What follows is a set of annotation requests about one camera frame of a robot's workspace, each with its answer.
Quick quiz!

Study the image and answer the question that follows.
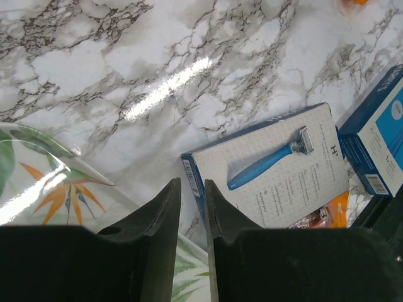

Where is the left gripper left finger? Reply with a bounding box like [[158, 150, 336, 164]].
[[1, 178, 181, 301]]

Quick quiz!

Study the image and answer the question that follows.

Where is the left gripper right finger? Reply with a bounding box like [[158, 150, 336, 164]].
[[205, 180, 402, 301]]

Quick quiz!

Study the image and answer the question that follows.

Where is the white Harrys razor box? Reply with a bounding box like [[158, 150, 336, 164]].
[[181, 103, 349, 228]]

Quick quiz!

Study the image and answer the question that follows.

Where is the orange razor bag front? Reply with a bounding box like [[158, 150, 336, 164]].
[[289, 191, 349, 229]]

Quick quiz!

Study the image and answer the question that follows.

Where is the orange razor bag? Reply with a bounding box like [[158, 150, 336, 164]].
[[289, 191, 349, 229], [342, 0, 368, 6]]

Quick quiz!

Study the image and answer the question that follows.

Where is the floral serving tray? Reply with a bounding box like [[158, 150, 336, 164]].
[[1, 123, 210, 301]]

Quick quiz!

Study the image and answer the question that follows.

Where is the blue Harrys razor box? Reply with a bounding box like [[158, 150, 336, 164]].
[[339, 64, 402, 197]]

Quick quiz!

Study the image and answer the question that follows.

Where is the orange razor bag right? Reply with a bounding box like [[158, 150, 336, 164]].
[[342, 0, 368, 6]]

